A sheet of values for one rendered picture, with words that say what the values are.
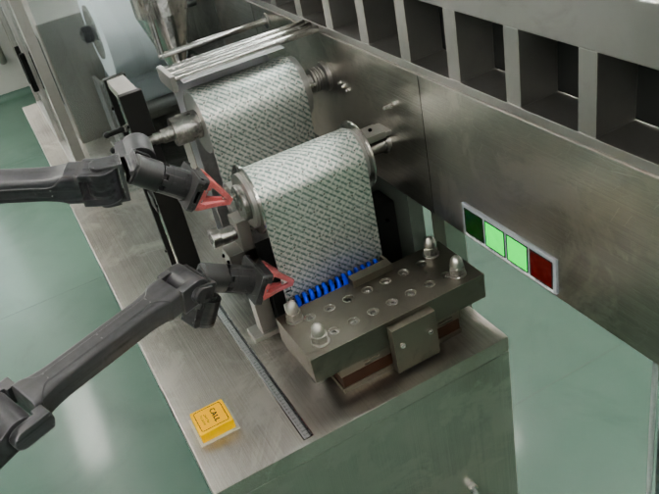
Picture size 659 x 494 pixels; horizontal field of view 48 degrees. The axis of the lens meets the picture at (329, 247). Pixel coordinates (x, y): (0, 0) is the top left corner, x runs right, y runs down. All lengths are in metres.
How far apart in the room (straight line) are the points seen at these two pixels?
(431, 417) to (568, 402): 1.17
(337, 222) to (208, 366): 0.43
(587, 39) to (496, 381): 0.83
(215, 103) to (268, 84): 0.12
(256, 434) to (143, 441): 1.45
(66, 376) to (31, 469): 1.77
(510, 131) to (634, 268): 0.28
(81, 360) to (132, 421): 1.72
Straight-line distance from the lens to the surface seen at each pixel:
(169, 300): 1.34
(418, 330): 1.46
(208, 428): 1.48
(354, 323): 1.45
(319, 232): 1.50
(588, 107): 1.06
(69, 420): 3.12
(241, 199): 1.44
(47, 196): 1.40
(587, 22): 1.01
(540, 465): 2.50
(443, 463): 1.68
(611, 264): 1.14
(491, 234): 1.35
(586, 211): 1.13
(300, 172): 1.44
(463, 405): 1.60
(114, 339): 1.29
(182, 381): 1.64
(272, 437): 1.45
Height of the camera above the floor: 1.95
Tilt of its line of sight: 33 degrees down
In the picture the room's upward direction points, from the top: 12 degrees counter-clockwise
